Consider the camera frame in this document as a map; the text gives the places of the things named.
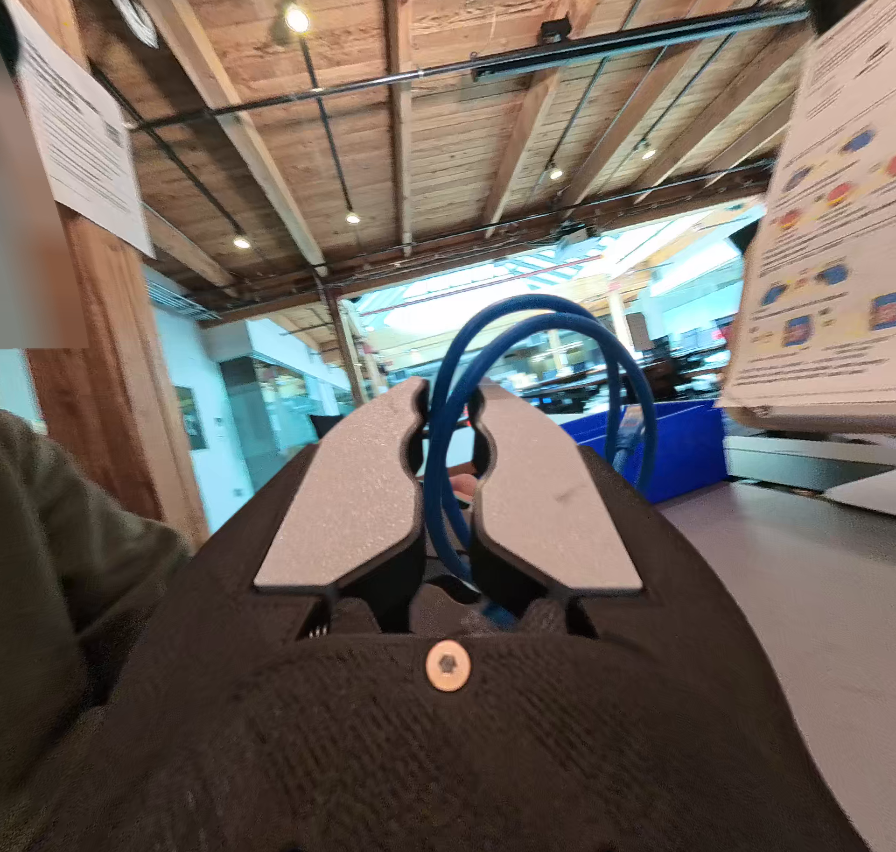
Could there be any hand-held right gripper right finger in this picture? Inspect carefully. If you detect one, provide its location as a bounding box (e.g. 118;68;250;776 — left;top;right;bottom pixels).
468;384;645;620

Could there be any ceiling track rail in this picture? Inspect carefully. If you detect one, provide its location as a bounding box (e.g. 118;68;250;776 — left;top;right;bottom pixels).
133;5;813;132

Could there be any white stand base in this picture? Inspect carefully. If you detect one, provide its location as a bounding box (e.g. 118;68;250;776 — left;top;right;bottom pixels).
724;435;896;517

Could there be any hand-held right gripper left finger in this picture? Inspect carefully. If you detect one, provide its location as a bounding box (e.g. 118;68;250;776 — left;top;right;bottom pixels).
252;376;431;634

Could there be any white notice paper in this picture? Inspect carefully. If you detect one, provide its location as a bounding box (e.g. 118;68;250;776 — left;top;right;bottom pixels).
0;0;156;259

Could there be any printed instruction sheet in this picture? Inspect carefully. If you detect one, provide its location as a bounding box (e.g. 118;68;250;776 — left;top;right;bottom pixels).
721;0;896;412

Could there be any blue plastic bin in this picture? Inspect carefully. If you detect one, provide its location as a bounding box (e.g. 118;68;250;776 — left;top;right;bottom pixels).
560;399;728;504

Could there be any blue network cable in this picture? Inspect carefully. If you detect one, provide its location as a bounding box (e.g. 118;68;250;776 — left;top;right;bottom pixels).
423;294;659;629

